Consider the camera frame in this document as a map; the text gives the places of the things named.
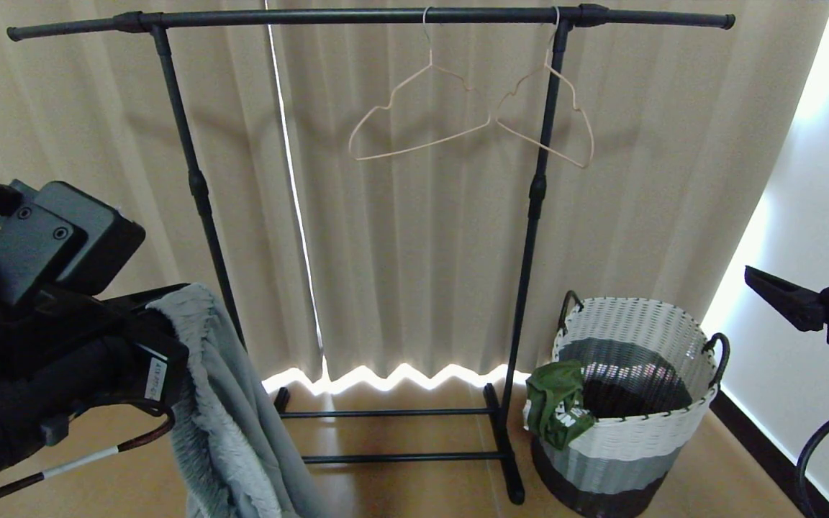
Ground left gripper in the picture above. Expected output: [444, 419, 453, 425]
[0, 284, 191, 461]

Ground pale grey shorts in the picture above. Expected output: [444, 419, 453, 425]
[147, 283, 329, 518]

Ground pink clothes hanger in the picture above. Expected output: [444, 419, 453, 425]
[348, 7, 492, 161]
[494, 7, 595, 170]

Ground beige curtain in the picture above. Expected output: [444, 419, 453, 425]
[0, 0, 829, 395]

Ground white laundry basket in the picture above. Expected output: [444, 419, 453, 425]
[526, 290, 732, 518]

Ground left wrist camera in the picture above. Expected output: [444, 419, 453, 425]
[0, 180, 147, 317]

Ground green garment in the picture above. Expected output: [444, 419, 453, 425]
[526, 360, 597, 451]

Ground black clothes rack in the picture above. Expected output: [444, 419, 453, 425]
[6, 6, 737, 506]

